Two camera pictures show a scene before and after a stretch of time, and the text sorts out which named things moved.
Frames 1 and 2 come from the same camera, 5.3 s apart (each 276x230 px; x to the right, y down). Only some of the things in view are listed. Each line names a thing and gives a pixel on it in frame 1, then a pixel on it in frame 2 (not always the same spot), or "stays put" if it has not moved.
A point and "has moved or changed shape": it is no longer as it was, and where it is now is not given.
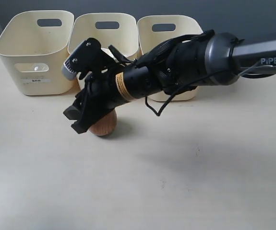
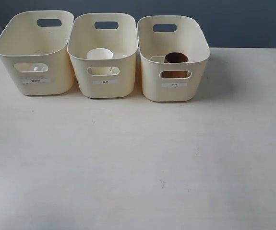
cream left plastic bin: (34, 55) stays put
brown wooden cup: (105, 125) has moved or changed shape
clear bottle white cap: (41, 67) stays put
